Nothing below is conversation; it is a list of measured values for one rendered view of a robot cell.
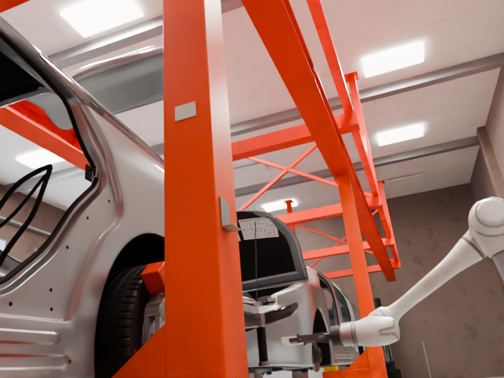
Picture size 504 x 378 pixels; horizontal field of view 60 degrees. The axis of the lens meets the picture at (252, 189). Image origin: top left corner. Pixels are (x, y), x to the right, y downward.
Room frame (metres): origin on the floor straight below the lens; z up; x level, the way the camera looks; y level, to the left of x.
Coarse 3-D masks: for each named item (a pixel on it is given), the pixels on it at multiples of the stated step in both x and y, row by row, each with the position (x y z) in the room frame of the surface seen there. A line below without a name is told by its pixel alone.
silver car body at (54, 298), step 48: (0, 48) 1.20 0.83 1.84; (144, 48) 2.55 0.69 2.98; (0, 96) 1.60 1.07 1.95; (48, 96) 2.95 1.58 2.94; (96, 96) 2.97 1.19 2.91; (144, 96) 2.95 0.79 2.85; (96, 144) 1.44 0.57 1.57; (144, 144) 1.81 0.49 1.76; (96, 192) 1.48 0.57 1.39; (144, 192) 1.70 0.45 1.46; (48, 240) 1.29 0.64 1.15; (96, 240) 1.47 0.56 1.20; (0, 288) 1.16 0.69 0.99; (48, 288) 1.28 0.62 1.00; (96, 288) 1.44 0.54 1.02; (0, 336) 1.11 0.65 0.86; (48, 336) 1.26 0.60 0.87
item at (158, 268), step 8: (152, 264) 1.57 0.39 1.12; (160, 264) 1.55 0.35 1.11; (144, 272) 1.54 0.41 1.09; (152, 272) 1.53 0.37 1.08; (160, 272) 1.53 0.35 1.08; (144, 280) 1.56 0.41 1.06; (152, 280) 1.55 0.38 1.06; (160, 280) 1.55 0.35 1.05; (152, 288) 1.58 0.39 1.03; (160, 288) 1.57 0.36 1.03
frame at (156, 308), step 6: (156, 294) 1.59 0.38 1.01; (162, 294) 1.62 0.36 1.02; (150, 300) 1.57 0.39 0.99; (156, 300) 1.58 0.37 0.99; (162, 300) 1.55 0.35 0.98; (150, 306) 1.54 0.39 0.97; (156, 306) 1.53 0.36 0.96; (162, 306) 1.54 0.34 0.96; (150, 312) 1.54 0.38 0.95; (156, 312) 1.53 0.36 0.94; (162, 312) 1.54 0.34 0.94; (150, 318) 1.55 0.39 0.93; (156, 318) 1.53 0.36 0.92; (162, 318) 1.55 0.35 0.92; (150, 324) 1.55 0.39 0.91; (156, 324) 1.53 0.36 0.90; (162, 324) 1.54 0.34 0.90; (150, 330) 1.55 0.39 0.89; (156, 330) 1.53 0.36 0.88; (150, 336) 1.55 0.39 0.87; (144, 342) 1.55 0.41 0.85
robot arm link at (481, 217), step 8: (488, 200) 1.30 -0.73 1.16; (496, 200) 1.29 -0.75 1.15; (472, 208) 1.35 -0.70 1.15; (480, 208) 1.31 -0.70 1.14; (488, 208) 1.30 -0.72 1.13; (496, 208) 1.29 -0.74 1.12; (472, 216) 1.34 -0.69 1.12; (480, 216) 1.31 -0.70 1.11; (488, 216) 1.30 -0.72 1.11; (496, 216) 1.29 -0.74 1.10; (472, 224) 1.36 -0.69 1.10; (480, 224) 1.33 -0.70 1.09; (488, 224) 1.31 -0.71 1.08; (496, 224) 1.30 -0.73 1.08; (472, 232) 1.41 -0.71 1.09; (480, 232) 1.36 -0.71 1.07; (488, 232) 1.33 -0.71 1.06; (496, 232) 1.32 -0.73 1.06; (480, 240) 1.38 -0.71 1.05; (488, 240) 1.35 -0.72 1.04; (496, 240) 1.34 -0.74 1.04; (488, 248) 1.37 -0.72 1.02; (496, 248) 1.35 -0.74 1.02; (496, 256) 1.38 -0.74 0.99; (496, 264) 1.39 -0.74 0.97
